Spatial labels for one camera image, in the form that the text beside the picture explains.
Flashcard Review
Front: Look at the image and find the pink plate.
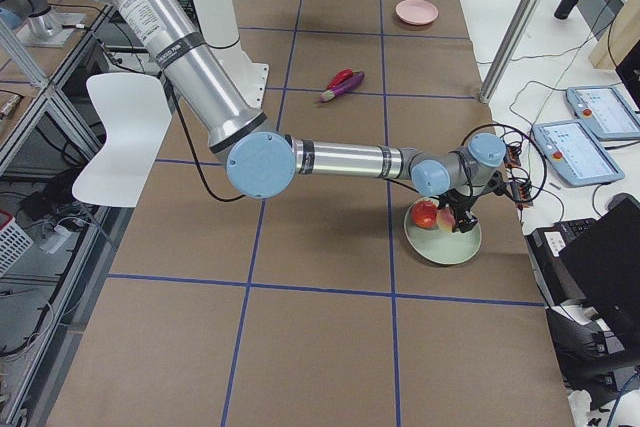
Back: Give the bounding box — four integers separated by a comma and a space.
395, 0, 439, 26

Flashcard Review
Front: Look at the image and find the teach pendant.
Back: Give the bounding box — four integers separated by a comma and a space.
565, 86, 639, 141
532, 120, 625, 187

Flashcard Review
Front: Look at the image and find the red chili pepper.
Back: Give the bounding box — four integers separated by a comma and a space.
326, 69, 354, 90

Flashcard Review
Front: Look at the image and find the purple eggplant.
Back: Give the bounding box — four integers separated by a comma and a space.
318, 69, 365, 103

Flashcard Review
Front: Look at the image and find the far teach pendant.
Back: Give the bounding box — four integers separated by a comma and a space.
565, 86, 639, 141

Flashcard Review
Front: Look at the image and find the green plate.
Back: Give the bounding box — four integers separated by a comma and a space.
404, 198, 482, 265

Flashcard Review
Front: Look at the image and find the white chair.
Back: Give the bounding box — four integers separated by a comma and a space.
72, 73, 172, 208

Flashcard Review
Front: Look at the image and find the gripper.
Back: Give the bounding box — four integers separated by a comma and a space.
442, 190, 478, 233

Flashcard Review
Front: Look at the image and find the peach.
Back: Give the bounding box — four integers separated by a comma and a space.
436, 206, 456, 233

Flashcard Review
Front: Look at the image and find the near teach pendant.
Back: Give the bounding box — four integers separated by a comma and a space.
532, 120, 625, 187

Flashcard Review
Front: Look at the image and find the aluminium frame post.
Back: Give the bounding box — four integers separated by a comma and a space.
478, 0, 540, 104

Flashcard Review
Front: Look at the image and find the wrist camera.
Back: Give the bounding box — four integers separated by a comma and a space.
482, 171, 505, 196

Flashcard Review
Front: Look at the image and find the red pomegranate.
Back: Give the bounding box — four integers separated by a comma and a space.
410, 200, 438, 229

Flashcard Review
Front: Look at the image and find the white basket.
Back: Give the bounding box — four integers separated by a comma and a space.
0, 210, 33, 276

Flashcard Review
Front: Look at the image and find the black laptop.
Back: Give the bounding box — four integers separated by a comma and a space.
560, 198, 639, 349

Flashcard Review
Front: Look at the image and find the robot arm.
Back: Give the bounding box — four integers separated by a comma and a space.
1, 0, 51, 30
98, 0, 506, 233

